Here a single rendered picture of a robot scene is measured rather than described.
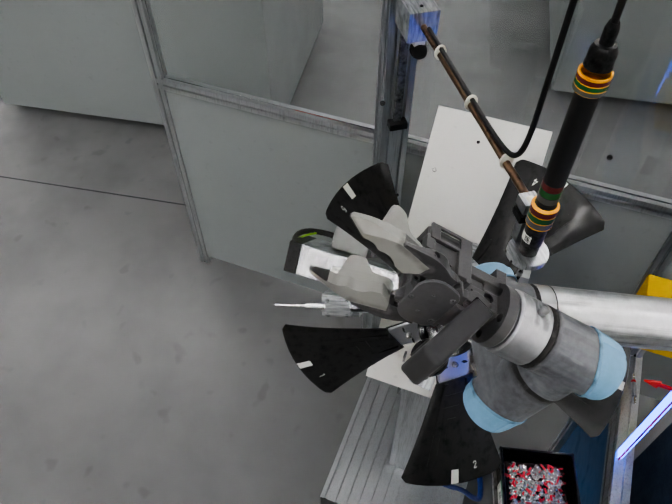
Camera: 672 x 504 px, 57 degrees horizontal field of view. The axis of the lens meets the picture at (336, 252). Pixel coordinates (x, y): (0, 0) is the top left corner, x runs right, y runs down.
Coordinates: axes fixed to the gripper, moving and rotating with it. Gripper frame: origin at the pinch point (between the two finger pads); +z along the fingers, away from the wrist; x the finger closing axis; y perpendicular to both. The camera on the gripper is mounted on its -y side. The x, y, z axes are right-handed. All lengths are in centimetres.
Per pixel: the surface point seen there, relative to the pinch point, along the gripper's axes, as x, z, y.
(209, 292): -185, -7, 124
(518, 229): -13, -34, 37
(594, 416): -35, -70, 25
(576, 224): -14, -48, 47
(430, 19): -12, -12, 88
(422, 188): -41, -30, 72
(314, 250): -59, -14, 56
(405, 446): -124, -79, 56
